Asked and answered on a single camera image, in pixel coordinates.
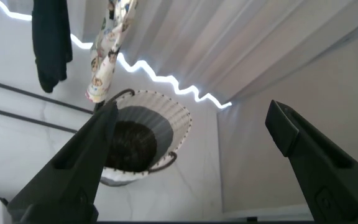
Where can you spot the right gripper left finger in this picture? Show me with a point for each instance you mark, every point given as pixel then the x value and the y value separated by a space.
pixel 67 186

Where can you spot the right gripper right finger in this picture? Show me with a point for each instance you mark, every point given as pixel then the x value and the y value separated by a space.
pixel 331 186

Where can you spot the cream printed garment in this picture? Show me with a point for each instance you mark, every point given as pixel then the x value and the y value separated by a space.
pixel 107 56

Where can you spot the black garment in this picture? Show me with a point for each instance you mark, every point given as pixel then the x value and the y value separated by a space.
pixel 50 40

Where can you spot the black clothes rack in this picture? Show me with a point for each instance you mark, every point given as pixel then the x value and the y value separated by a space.
pixel 26 93

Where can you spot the white laundry basket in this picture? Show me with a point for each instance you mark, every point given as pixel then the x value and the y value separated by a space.
pixel 172 115

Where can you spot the white curtain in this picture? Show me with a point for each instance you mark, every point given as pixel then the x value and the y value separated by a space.
pixel 228 40

